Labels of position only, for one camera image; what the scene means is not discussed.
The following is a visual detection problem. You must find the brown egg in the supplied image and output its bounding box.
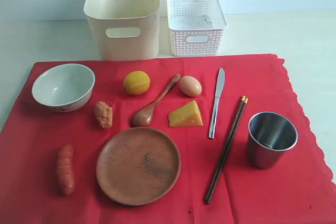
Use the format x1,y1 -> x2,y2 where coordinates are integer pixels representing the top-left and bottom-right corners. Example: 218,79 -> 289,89
179,76 -> 202,97

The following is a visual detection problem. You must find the yellow cheese wedge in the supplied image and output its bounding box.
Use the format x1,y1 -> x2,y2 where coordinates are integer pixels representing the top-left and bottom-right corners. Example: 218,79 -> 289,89
168,100 -> 203,127

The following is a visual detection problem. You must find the yellow orange fruit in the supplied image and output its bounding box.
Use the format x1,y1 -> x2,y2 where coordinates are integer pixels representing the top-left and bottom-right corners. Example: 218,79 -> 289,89
123,71 -> 151,95

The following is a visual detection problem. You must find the fried chicken nugget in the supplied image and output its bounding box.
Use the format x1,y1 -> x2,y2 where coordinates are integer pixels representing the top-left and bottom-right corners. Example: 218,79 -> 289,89
95,101 -> 113,129

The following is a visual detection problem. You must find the wooden spoon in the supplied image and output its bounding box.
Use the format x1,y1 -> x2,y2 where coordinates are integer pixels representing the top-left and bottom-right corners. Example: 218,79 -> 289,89
131,74 -> 181,127

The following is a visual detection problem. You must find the silver table knife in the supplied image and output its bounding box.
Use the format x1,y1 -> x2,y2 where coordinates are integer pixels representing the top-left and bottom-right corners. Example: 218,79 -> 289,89
208,68 -> 225,139

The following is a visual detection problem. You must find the red table cloth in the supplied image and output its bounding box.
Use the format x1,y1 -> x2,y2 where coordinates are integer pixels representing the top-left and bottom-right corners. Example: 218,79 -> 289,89
1,54 -> 335,223

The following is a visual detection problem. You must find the brown wooden plate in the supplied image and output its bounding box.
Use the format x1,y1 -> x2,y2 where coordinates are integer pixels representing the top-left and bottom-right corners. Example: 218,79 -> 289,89
96,127 -> 181,206

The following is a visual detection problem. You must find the right dark wooden chopstick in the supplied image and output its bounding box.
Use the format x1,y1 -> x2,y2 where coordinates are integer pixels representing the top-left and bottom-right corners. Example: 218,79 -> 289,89
206,97 -> 249,205

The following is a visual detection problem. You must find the dark wooden chopstick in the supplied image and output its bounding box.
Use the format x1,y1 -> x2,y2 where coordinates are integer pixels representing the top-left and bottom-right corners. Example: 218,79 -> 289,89
204,95 -> 246,204
206,97 -> 249,205

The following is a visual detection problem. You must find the white perforated plastic basket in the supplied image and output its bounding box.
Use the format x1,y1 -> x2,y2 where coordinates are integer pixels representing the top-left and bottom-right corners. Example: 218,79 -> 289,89
166,0 -> 227,57

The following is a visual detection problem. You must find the left dark wooden chopstick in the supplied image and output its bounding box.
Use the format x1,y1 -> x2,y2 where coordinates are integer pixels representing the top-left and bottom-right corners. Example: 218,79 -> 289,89
204,95 -> 246,204

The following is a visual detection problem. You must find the cream plastic bin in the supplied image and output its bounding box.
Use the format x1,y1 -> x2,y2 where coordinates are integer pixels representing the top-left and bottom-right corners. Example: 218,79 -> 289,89
83,0 -> 160,61

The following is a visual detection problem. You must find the white ceramic bowl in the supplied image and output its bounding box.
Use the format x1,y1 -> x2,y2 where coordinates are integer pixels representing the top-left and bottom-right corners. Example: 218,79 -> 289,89
31,63 -> 96,113

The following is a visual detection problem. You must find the stainless steel cup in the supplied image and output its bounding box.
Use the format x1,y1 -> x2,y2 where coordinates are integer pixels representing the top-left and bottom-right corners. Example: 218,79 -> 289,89
247,111 -> 298,169

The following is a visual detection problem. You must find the red sausage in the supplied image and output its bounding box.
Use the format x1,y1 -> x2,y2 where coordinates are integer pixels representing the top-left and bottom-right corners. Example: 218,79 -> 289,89
56,144 -> 75,195

